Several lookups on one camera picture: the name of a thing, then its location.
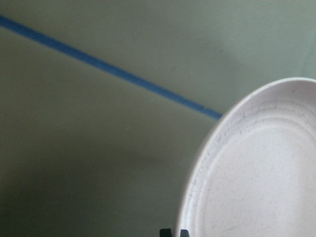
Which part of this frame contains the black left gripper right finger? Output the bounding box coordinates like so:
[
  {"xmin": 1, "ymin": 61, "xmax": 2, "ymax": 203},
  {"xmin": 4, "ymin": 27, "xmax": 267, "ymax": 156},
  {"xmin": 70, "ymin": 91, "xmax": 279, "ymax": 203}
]
[{"xmin": 180, "ymin": 229, "xmax": 189, "ymax": 237}]

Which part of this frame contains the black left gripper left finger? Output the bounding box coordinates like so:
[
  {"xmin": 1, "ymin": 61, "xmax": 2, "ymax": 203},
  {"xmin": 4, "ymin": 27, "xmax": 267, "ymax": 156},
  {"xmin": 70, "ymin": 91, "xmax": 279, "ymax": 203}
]
[{"xmin": 159, "ymin": 229, "xmax": 172, "ymax": 237}]

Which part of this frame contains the pink plate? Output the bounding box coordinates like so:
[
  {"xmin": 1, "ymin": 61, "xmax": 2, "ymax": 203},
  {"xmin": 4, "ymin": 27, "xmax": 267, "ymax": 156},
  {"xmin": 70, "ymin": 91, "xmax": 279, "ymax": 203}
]
[{"xmin": 173, "ymin": 78, "xmax": 316, "ymax": 237}]

